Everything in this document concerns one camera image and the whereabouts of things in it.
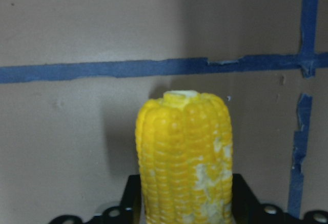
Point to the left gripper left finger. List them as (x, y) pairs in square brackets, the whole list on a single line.
[(131, 200)]

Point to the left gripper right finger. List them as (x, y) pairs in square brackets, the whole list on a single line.
[(245, 205)]

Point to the yellow corn cob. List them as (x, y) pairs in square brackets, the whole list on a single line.
[(184, 145)]

